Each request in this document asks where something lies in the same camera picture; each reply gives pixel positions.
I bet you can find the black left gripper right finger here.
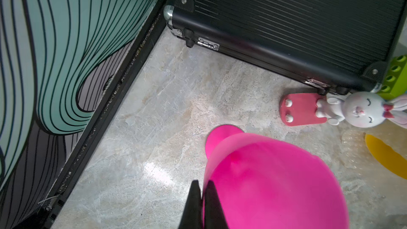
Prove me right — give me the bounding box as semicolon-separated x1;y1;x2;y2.
203;180;229;229

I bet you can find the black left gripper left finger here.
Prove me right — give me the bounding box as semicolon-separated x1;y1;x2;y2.
178;180;202;229

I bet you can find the bubble wrapped yellow glass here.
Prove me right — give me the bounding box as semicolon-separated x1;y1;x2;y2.
342;126;407;180

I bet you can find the white bunny phone stand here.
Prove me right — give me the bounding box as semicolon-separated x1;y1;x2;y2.
279;92;407;128

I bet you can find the black ribbed case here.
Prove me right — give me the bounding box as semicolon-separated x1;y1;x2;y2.
164;0;407;95

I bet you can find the green toy brick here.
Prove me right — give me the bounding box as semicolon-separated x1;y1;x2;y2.
377;55;407;100

